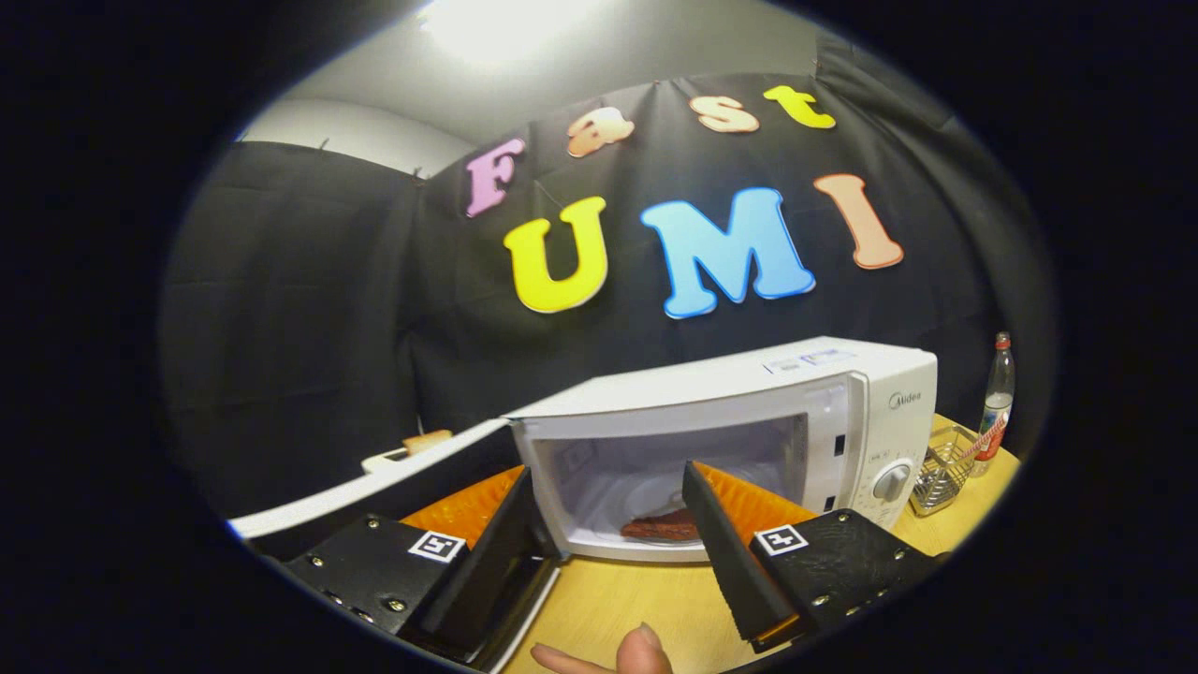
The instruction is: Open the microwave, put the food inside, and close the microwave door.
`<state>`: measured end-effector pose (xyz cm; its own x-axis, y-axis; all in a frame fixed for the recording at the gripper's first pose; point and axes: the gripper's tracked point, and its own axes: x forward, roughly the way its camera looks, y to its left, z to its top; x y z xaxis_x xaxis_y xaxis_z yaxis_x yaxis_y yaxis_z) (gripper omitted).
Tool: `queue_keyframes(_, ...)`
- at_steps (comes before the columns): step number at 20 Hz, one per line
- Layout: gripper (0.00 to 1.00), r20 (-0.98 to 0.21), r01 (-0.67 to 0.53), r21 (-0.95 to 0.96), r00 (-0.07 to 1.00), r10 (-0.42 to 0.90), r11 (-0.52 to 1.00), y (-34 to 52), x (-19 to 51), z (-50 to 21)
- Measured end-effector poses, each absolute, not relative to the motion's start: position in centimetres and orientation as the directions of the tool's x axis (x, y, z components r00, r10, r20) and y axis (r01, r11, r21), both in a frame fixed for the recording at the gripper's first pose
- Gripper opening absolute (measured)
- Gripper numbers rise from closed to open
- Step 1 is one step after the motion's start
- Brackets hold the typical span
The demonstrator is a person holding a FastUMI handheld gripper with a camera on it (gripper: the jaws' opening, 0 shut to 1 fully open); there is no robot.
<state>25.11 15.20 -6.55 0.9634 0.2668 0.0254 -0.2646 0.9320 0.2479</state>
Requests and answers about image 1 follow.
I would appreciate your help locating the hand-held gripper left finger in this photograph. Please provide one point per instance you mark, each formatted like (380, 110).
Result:
(487, 571)

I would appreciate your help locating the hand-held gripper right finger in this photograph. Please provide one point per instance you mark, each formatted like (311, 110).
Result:
(735, 562)

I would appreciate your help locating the toast slice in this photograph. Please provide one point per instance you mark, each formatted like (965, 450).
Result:
(428, 442)

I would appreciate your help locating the white toaster oven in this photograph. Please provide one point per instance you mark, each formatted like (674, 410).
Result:
(730, 384)

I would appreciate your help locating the cream bread toaster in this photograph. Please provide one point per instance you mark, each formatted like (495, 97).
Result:
(384, 461)

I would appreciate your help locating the brown meat piece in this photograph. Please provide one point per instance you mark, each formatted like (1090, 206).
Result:
(660, 529)

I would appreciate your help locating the red white striped straw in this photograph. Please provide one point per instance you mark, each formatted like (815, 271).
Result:
(990, 440)

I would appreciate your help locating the clear plastic water bottle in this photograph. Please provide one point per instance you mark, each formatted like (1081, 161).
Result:
(1000, 384)

